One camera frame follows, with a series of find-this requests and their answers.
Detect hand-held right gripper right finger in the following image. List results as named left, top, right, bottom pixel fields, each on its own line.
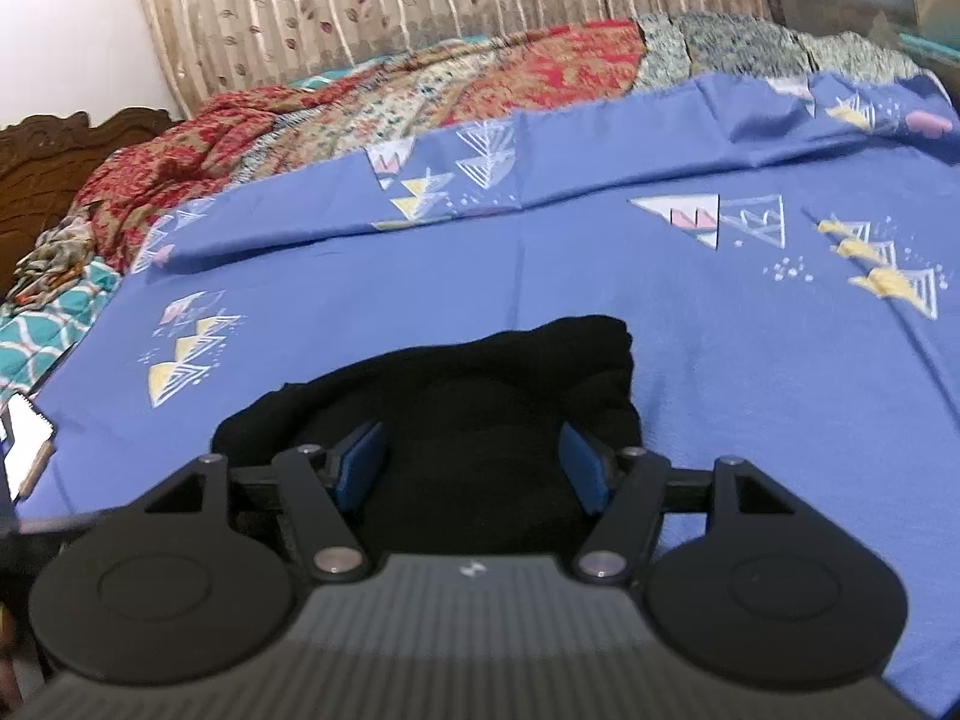
left=558, top=420, right=820, bottom=584

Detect teal panel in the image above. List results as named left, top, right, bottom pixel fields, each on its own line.
left=898, top=31, right=960, bottom=67

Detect black pants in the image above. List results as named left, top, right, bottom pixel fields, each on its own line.
left=212, top=313, right=646, bottom=557

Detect carved wooden headboard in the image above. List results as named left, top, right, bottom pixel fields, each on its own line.
left=0, top=108, right=181, bottom=295

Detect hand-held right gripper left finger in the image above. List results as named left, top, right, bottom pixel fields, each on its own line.
left=127, top=420, right=389, bottom=584

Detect beige leaf-print curtain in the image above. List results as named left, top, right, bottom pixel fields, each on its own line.
left=126, top=0, right=782, bottom=104

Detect red patterned blanket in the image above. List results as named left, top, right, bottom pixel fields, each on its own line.
left=15, top=13, right=938, bottom=297

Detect teal patterned quilt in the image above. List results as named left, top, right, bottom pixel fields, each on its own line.
left=0, top=253, right=122, bottom=400

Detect blue triangle-print bedsheet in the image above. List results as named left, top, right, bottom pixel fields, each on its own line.
left=15, top=71, right=960, bottom=717

